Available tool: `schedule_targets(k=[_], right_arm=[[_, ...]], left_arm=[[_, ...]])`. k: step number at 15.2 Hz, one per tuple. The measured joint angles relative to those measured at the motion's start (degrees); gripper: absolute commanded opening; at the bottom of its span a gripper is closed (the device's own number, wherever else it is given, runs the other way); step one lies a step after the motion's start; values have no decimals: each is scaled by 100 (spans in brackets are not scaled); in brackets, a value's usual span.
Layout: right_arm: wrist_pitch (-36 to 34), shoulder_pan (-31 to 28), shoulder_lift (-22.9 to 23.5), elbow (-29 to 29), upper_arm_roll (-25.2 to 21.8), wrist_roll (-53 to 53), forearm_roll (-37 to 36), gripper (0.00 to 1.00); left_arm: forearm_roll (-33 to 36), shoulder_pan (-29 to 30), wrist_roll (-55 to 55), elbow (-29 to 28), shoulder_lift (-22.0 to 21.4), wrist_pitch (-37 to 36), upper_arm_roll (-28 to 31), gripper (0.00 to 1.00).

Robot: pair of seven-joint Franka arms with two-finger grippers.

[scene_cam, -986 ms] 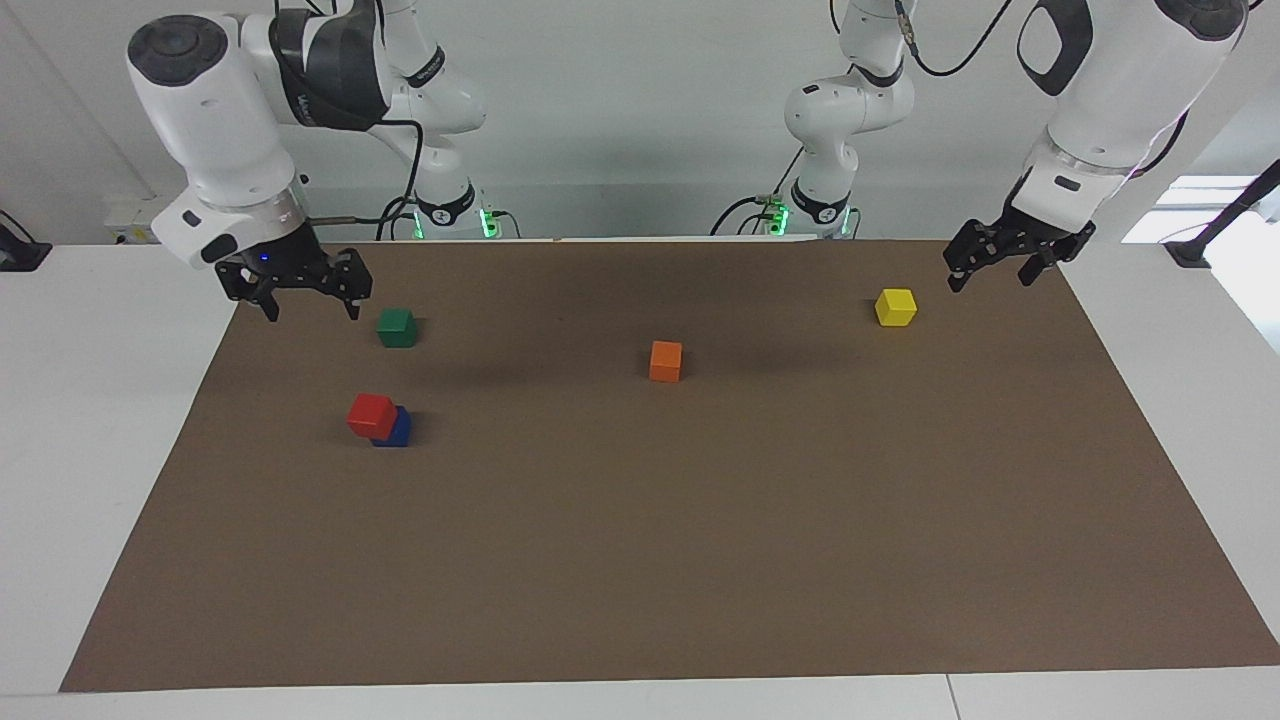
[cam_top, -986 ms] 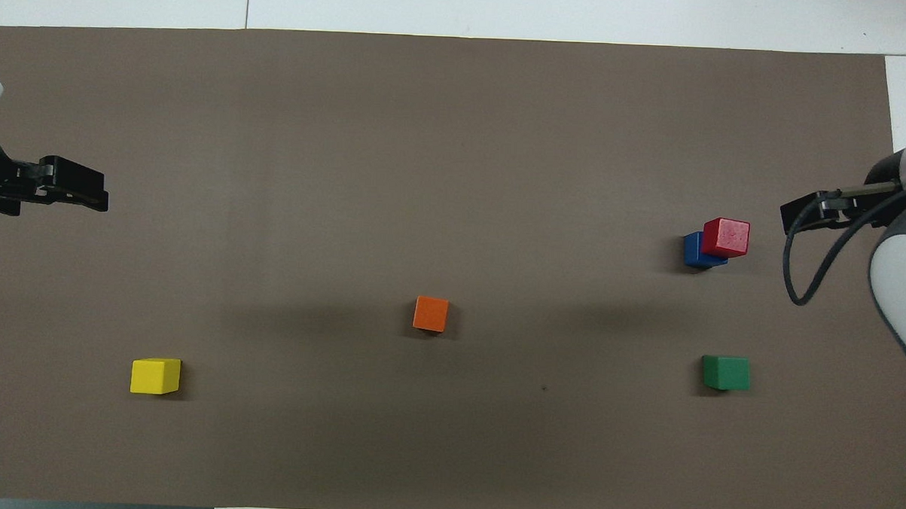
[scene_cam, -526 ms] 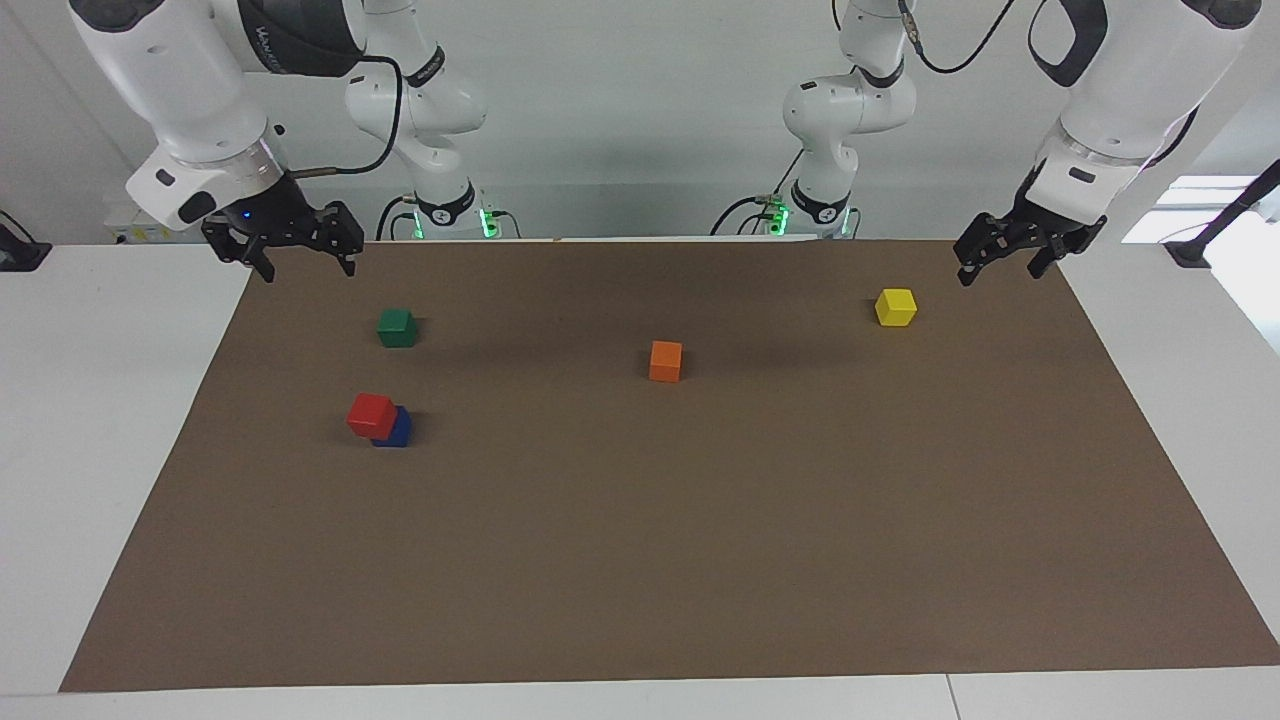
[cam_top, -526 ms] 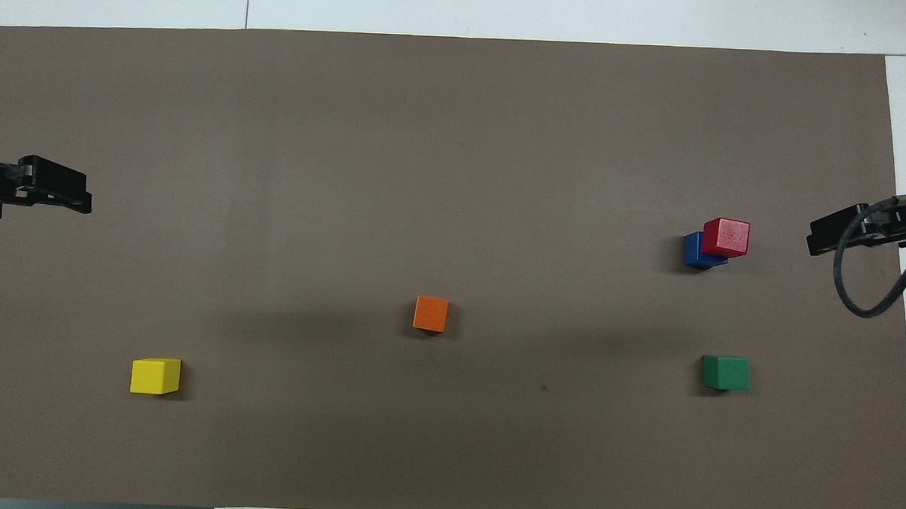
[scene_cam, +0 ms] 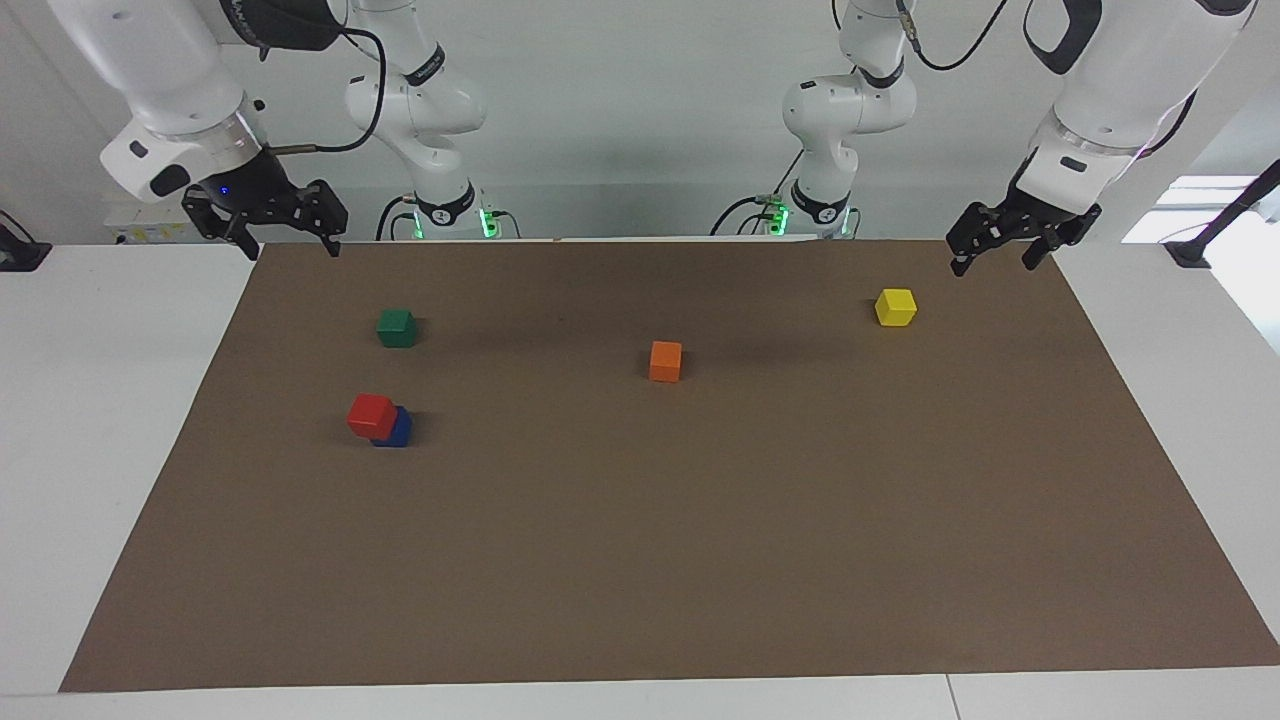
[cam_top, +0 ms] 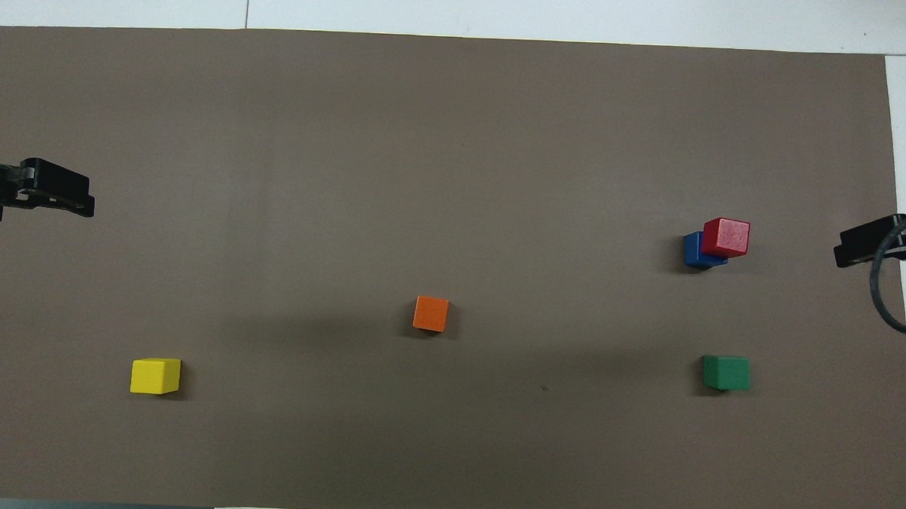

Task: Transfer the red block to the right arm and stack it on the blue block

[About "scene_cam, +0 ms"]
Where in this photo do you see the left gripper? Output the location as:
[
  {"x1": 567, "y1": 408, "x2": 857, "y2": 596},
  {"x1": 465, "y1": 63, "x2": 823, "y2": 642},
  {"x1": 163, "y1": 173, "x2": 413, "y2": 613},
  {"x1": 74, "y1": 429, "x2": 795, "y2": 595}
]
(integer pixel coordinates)
[{"x1": 946, "y1": 160, "x2": 1103, "y2": 279}]

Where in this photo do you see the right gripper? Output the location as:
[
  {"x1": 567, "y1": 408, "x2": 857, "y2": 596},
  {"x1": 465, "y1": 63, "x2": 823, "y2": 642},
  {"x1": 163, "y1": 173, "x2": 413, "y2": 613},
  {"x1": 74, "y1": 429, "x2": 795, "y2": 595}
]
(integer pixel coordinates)
[{"x1": 182, "y1": 146, "x2": 350, "y2": 262}]

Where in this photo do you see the yellow block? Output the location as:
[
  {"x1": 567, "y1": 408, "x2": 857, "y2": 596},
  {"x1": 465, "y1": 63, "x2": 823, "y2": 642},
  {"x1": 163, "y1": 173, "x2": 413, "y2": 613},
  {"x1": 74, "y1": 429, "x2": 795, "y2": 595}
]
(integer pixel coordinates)
[{"x1": 874, "y1": 287, "x2": 919, "y2": 329}]

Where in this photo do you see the red block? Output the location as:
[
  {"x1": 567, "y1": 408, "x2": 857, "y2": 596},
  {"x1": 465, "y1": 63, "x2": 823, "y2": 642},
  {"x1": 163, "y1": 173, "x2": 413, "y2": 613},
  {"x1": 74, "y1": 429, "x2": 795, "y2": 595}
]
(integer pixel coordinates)
[{"x1": 347, "y1": 393, "x2": 399, "y2": 442}]

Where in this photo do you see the blue block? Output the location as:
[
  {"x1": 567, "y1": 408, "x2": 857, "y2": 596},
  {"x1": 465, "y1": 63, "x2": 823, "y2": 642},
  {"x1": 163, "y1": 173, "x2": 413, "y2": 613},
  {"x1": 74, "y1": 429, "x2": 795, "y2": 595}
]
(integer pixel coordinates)
[{"x1": 371, "y1": 405, "x2": 414, "y2": 448}]

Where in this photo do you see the black stand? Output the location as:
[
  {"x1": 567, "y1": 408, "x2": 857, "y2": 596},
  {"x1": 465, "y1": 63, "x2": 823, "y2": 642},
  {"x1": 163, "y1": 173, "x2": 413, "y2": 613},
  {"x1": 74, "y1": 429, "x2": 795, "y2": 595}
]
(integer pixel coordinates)
[
  {"x1": 1163, "y1": 158, "x2": 1280, "y2": 270},
  {"x1": 0, "y1": 208, "x2": 53, "y2": 273}
]

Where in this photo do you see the black cable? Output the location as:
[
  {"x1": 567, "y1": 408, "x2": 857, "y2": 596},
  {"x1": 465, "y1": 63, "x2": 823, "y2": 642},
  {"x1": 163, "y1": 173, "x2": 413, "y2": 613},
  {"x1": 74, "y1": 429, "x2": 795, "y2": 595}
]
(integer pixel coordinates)
[
  {"x1": 374, "y1": 193, "x2": 419, "y2": 242},
  {"x1": 262, "y1": 24, "x2": 389, "y2": 157},
  {"x1": 893, "y1": 0, "x2": 1013, "y2": 73},
  {"x1": 709, "y1": 148, "x2": 807, "y2": 238}
]

